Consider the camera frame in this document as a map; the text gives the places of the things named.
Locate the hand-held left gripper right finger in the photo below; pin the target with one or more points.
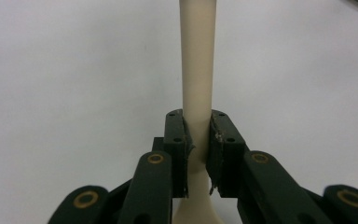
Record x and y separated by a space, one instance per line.
227 161

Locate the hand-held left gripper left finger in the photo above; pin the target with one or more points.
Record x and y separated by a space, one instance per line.
174 161

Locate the beige skimmer spoon with holes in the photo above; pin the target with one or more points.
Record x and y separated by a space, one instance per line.
197 62

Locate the white paper sheet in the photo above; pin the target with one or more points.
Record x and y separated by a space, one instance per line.
59 77

